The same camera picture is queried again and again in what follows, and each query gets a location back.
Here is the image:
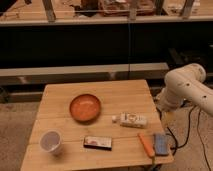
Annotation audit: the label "black boxed eraser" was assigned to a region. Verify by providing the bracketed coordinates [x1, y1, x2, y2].
[83, 136, 112, 151]

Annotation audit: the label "orange wooden bowl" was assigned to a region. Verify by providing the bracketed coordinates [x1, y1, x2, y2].
[69, 94, 101, 122]

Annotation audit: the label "small white bottle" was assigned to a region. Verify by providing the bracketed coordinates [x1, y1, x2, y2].
[112, 113, 148, 128]

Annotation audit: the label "black floor cables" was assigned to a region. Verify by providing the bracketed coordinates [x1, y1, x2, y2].
[157, 105, 213, 171]

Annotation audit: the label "blue sponge block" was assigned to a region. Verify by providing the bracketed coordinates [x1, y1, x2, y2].
[154, 134, 169, 156]

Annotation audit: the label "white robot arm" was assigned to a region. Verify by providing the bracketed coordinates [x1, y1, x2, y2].
[157, 63, 213, 116]

